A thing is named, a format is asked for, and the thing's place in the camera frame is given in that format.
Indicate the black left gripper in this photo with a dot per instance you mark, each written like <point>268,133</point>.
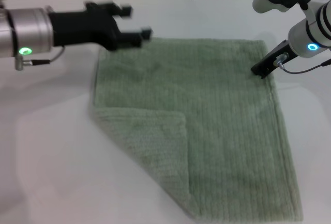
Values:
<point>85,28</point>

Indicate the green terry towel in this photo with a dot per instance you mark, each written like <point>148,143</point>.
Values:
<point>207,120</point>

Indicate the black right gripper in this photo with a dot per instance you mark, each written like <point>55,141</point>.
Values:
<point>269,62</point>

